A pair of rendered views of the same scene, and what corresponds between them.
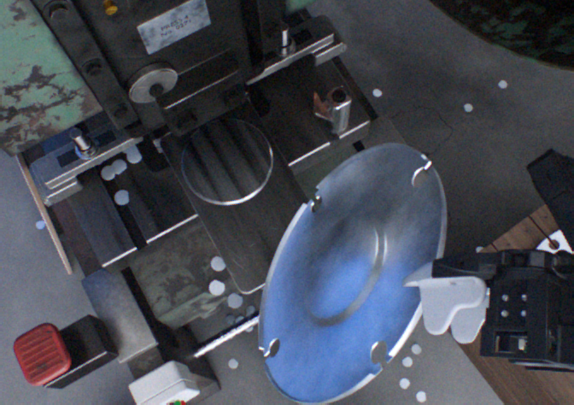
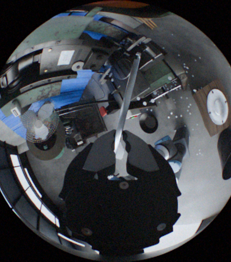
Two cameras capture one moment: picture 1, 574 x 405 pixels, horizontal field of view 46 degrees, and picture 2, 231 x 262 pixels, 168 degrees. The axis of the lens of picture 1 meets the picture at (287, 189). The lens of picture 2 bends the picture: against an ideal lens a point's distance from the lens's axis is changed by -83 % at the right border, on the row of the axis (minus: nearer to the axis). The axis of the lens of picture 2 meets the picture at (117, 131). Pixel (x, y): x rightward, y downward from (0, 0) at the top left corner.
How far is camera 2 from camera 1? 0.58 m
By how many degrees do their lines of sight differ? 59
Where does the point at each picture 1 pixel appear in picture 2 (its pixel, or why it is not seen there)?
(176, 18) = (63, 57)
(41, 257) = not seen: hidden behind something
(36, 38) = (32, 91)
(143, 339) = not seen: hidden behind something
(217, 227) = (122, 85)
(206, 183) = (118, 75)
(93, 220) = (108, 85)
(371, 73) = (176, 51)
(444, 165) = (193, 69)
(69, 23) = (35, 84)
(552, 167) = not seen: outside the picture
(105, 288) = (116, 96)
